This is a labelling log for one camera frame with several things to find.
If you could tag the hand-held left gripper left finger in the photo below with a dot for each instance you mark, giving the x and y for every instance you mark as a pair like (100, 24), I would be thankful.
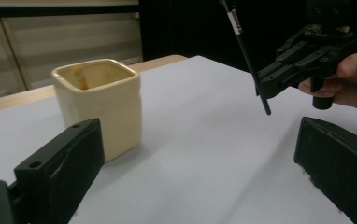
(58, 171)

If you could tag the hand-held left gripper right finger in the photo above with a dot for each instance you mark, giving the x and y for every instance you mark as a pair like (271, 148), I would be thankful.
(341, 168)

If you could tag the black horizontal bar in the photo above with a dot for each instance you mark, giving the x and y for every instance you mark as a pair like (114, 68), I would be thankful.
(58, 11)

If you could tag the black makeup brush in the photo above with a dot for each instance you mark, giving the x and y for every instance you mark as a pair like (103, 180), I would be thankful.
(245, 49)

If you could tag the dark curtain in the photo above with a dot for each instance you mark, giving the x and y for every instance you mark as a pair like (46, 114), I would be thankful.
(182, 28)

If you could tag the cream square cup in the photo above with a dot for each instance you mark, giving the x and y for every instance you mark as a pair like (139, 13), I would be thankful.
(111, 105)

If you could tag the wooden table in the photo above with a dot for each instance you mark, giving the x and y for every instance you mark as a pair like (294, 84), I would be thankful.
(161, 62)

